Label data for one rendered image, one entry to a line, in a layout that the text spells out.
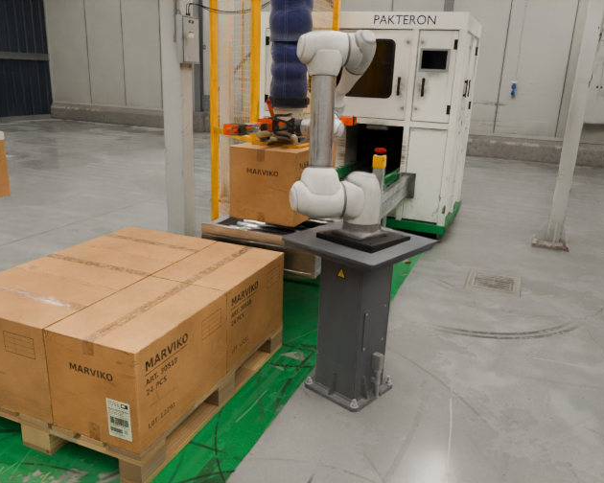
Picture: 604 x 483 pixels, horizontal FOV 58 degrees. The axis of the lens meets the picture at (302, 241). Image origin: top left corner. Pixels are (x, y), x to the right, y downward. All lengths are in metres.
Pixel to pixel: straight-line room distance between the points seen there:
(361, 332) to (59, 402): 1.23
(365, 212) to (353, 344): 0.59
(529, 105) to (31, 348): 10.20
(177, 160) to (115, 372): 2.28
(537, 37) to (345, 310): 9.40
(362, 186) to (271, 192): 0.76
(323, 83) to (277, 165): 0.74
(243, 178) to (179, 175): 1.08
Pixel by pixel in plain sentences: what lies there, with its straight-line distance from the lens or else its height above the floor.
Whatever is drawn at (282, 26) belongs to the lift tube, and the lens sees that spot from 3.08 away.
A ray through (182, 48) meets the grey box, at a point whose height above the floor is 1.56.
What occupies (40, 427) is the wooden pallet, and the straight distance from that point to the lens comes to 2.41.
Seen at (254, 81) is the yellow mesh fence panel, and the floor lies 1.37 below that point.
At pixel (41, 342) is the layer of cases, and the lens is 2.19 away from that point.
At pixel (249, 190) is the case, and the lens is 3.00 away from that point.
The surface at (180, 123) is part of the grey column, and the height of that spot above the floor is 1.07.
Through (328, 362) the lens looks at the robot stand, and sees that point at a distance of 2.61.
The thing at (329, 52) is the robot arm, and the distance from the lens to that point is 2.29.
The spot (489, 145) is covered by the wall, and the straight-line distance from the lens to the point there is 11.29.
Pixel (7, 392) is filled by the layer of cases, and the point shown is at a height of 0.22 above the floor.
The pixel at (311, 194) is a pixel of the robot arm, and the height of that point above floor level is 0.97.
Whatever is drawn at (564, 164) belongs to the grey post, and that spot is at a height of 0.76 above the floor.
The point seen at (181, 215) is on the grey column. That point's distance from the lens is 4.08.
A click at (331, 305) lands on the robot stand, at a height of 0.45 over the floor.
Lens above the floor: 1.45
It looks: 17 degrees down
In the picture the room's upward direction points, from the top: 2 degrees clockwise
